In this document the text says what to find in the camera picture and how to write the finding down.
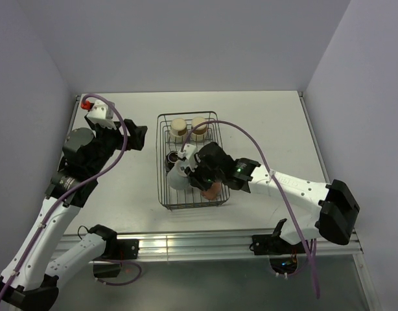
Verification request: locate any black box under rail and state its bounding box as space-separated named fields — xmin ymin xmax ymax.
xmin=93 ymin=263 xmax=121 ymax=279

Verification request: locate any steel cup brown base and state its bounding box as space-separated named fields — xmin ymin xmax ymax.
xmin=169 ymin=118 xmax=187 ymax=143

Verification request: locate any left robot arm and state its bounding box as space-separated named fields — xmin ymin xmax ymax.
xmin=0 ymin=119 xmax=148 ymax=310

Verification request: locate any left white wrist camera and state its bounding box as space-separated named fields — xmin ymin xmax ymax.
xmin=80 ymin=99 xmax=117 ymax=130

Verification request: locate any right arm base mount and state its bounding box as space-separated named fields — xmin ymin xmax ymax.
xmin=249 ymin=233 xmax=305 ymax=255

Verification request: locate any steel cup beige sleeve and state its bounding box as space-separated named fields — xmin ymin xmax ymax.
xmin=190 ymin=117 xmax=207 ymax=142

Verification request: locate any light blue mug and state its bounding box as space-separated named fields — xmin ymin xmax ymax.
xmin=167 ymin=161 xmax=189 ymax=190

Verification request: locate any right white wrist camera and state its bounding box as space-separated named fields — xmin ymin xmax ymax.
xmin=178 ymin=144 xmax=198 ymax=176

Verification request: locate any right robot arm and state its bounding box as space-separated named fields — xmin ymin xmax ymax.
xmin=178 ymin=142 xmax=360 ymax=253

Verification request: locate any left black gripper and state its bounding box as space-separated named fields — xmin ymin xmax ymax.
xmin=88 ymin=118 xmax=146 ymax=176

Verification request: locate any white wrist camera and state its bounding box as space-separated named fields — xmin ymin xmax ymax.
xmin=178 ymin=144 xmax=198 ymax=176
xmin=80 ymin=99 xmax=117 ymax=130

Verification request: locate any black mug white inside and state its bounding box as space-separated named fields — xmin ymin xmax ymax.
xmin=164 ymin=151 xmax=183 ymax=173

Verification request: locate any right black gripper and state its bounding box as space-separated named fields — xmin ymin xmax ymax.
xmin=185 ymin=157 xmax=224 ymax=191

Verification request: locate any wire dish rack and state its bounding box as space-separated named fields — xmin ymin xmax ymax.
xmin=156 ymin=111 xmax=229 ymax=211

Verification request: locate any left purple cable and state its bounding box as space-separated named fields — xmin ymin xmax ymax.
xmin=0 ymin=93 xmax=143 ymax=297

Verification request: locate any aluminium frame rail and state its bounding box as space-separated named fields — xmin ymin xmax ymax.
xmin=22 ymin=228 xmax=364 ymax=265

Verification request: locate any orange mug white inside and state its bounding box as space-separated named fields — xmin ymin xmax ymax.
xmin=201 ymin=182 xmax=222 ymax=201

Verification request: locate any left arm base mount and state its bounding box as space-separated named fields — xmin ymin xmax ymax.
xmin=97 ymin=239 xmax=139 ymax=260

